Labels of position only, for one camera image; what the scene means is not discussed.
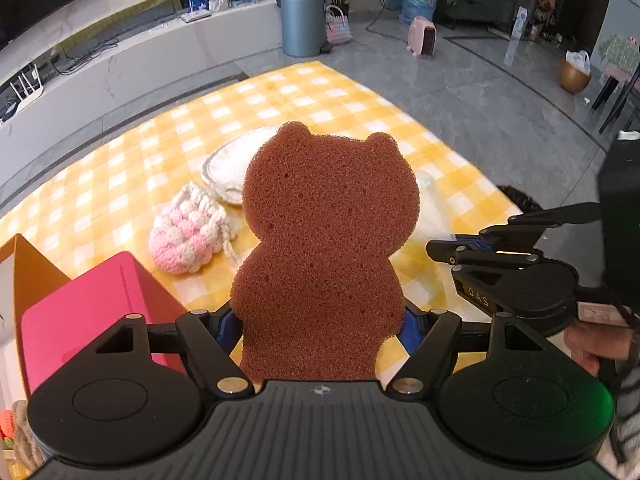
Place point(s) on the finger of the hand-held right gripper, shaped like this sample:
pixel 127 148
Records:
pixel 472 246
pixel 555 214

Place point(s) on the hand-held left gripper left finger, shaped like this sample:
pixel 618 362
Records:
pixel 226 335

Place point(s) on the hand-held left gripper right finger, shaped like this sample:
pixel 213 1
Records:
pixel 412 332

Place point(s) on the pink white crochet pouch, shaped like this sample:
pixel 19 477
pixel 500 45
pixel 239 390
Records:
pixel 182 235

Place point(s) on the brown bear-shaped sponge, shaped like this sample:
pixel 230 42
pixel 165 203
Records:
pixel 325 235

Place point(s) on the orange storage box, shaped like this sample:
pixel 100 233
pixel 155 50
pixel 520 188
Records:
pixel 35 275

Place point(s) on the person's right hand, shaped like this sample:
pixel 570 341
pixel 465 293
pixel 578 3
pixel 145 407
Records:
pixel 590 345

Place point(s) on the black furry object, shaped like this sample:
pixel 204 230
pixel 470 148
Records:
pixel 522 200

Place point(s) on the gold round pot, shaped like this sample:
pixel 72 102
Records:
pixel 575 80

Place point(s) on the red square box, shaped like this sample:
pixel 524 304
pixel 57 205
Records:
pixel 90 300

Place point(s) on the chair with black legs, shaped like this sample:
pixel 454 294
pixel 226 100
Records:
pixel 620 55

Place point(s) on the yellow checked tablecloth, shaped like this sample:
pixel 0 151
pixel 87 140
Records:
pixel 350 100

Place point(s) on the pink space heater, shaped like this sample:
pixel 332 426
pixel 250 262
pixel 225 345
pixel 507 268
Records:
pixel 422 37

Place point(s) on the orange crochet toy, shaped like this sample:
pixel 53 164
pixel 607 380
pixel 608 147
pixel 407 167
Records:
pixel 5 425

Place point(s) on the pastel woven basket bag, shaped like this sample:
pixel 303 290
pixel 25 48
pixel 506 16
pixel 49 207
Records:
pixel 339 30

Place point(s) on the blue-grey trash can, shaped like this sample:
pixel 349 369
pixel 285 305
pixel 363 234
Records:
pixel 302 20

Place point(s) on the white marble tv console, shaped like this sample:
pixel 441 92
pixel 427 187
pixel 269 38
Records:
pixel 150 60

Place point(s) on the white router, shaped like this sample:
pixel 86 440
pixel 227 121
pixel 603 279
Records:
pixel 30 97

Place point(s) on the white book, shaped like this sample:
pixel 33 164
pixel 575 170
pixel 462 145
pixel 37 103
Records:
pixel 196 16

